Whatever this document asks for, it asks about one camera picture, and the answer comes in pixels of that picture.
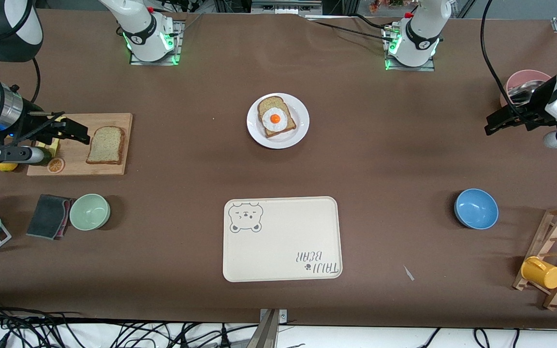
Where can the brown crust bread slice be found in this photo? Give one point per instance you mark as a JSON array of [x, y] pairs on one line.
[[107, 145], [271, 102]]

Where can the folded grey cloth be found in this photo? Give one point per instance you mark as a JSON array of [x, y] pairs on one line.
[[46, 217]]

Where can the fried egg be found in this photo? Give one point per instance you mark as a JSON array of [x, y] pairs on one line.
[[274, 118]]

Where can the round white plate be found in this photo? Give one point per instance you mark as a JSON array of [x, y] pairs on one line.
[[302, 126]]

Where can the halved orange toy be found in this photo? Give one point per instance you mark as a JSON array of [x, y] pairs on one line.
[[56, 166]]

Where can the grey metal box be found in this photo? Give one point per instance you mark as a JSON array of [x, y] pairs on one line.
[[283, 7]]

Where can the mint green bowl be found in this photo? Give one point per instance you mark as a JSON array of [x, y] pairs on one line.
[[90, 211]]

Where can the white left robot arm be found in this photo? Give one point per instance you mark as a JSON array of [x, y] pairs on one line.
[[421, 38]]

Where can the wooden cutting board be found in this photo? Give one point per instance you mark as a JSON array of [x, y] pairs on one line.
[[73, 151]]

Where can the pink bowl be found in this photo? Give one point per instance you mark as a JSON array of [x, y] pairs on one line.
[[525, 76]]

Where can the wooden mug rack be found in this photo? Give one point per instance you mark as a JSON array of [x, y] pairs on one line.
[[552, 299]]

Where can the dark green avocado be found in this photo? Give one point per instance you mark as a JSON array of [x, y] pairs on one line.
[[48, 157]]

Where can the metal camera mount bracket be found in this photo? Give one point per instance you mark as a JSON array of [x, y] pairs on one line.
[[269, 333]]

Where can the pale yellow plastic fork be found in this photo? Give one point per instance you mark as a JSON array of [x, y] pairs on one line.
[[55, 151]]

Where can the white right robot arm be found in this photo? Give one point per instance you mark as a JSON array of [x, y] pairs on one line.
[[145, 36]]

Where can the blue bowl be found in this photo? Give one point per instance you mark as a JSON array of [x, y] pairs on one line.
[[476, 209]]

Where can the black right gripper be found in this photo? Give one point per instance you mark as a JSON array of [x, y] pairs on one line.
[[31, 122]]

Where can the small white paper scrap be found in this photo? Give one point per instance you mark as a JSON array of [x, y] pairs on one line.
[[408, 273]]

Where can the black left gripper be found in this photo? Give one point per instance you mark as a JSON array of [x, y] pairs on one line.
[[533, 109]]

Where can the cream bear print tray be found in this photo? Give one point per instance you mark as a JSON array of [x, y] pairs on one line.
[[283, 241]]

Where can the round orange-yellow fruit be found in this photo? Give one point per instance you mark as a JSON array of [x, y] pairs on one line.
[[5, 167]]

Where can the yellow mug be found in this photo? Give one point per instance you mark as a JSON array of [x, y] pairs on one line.
[[544, 275]]

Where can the large metal spoon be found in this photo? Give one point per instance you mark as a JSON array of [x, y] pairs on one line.
[[525, 91]]

